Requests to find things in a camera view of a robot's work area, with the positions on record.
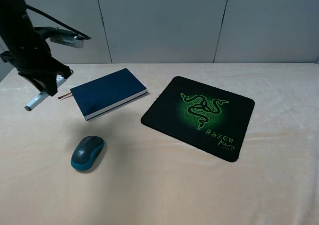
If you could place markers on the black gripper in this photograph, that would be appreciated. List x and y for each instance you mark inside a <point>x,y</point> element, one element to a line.
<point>31,55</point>

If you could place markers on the beige tablecloth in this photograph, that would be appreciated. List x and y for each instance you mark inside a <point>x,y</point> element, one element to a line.
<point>144,177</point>

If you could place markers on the dark blue notebook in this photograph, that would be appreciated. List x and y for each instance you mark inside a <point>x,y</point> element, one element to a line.
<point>106,93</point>

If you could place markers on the black green Razer mouse pad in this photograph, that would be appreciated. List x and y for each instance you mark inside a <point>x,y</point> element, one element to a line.
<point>208,118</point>

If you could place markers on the white marker pen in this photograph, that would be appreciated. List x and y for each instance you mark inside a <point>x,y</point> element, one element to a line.
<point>43,95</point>

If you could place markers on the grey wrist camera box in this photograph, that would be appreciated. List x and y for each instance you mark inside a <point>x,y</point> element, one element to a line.
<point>61,36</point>

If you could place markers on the black and teal computer mouse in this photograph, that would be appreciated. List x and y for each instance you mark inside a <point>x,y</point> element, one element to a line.
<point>86,152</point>

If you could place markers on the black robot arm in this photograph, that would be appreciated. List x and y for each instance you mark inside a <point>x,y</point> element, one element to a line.
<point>13,14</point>

